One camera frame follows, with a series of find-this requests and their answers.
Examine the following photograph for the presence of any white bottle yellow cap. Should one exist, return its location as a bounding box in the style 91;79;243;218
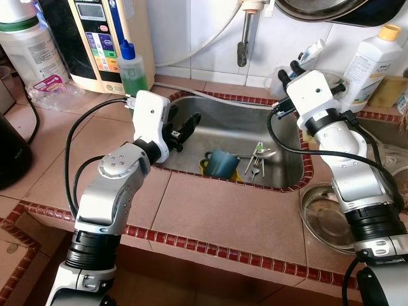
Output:
341;24;402;112

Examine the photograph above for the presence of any black electric kettle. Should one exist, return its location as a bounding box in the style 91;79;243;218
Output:
0;112;34;191

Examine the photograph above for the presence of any metal spoon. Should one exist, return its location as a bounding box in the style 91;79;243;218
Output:
237;148;279;160

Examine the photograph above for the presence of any white water hose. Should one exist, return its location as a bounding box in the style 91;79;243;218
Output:
155;13;247;68

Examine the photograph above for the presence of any beige water ionizer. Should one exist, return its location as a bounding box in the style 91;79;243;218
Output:
38;0;157;95

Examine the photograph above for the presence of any black kettle power cord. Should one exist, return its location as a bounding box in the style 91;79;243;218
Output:
19;86;41;144

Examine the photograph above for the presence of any hanging metal wok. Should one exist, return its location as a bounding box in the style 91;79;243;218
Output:
274;0;408;27

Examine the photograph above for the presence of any green dish soap bottle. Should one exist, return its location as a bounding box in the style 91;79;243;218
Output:
117;40;149;99

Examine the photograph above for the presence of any white green handled utensil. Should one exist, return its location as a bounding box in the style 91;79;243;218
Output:
245;142;265;176

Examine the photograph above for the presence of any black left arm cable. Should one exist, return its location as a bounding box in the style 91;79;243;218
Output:
64;96;138;219

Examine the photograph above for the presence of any metal fork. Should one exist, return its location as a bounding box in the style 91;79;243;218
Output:
251;156;263;184

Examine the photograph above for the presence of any white cylinder container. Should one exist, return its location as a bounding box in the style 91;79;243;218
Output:
0;0;40;26

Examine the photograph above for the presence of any blue plastic cup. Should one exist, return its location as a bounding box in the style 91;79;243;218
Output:
204;149;241;179

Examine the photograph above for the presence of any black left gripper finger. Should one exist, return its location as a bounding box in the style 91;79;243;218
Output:
182;113;202;144

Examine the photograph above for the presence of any stainless steel sink basin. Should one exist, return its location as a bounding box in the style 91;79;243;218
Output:
358;116;408;192
153;91;314;192

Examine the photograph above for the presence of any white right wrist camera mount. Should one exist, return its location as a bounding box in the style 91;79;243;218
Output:
286;70;348;125

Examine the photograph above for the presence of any yellow sponge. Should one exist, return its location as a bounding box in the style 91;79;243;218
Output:
370;76;408;109

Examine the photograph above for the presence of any clear packet pink label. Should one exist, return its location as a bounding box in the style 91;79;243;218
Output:
29;73;84;112

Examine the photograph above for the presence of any stainless steel bowl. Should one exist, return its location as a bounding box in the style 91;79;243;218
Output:
300;183;358;254

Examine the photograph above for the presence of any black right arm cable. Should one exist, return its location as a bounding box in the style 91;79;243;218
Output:
266;102;408;211

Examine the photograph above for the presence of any white blue toothbrush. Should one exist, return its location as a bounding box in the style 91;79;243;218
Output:
300;38;327;68

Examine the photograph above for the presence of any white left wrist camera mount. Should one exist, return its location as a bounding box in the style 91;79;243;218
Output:
131;91;171;163

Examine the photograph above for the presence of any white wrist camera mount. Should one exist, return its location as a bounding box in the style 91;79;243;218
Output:
131;91;171;163
286;70;348;125

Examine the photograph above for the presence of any white jar green lid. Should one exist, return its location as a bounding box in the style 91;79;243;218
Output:
0;16;69;90

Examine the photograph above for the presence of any grey water hose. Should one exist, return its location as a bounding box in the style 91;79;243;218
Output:
153;82;281;110

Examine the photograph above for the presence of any chrome wall tap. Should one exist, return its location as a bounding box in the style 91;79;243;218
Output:
236;0;275;68

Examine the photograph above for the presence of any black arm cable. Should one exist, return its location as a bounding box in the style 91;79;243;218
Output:
64;96;138;219
266;102;408;211

